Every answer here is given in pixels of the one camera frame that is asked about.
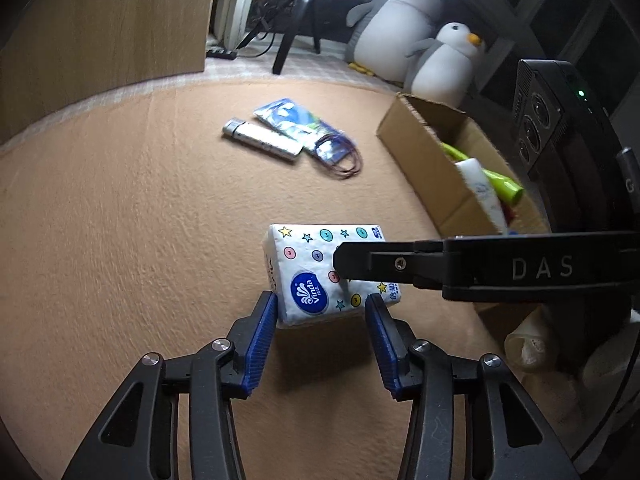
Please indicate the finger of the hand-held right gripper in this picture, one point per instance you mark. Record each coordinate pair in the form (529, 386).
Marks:
(380, 262)

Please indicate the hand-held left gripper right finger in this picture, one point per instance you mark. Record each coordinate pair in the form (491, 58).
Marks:
(384, 355)

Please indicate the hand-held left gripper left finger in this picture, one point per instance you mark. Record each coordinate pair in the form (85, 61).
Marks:
(260, 350)

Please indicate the patterned white tissue pack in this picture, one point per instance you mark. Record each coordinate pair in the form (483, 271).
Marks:
(300, 260)

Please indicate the cardboard box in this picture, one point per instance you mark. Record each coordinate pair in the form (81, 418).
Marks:
(425, 160)

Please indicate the person's right hand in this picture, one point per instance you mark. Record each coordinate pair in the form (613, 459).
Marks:
(530, 345)

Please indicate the green squeeze tube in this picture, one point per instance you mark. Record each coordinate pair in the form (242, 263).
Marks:
(505, 187)

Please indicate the blue plastic packet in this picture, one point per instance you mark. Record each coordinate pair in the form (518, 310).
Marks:
(295, 117)

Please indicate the silver tube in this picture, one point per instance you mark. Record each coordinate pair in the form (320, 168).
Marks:
(260, 137)

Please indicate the small plush penguin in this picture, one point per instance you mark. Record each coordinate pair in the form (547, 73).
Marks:
(445, 70)

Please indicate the large plush penguin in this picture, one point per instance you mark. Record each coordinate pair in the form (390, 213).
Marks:
(395, 30)

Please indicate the black tripod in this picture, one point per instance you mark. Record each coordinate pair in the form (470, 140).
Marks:
(290, 35)

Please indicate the black power strip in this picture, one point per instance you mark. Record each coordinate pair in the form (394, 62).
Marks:
(222, 53)

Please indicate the brown wooden panel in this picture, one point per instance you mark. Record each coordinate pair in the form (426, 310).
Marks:
(100, 35)

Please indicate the grey metal frame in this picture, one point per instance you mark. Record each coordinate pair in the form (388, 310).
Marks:
(530, 5)

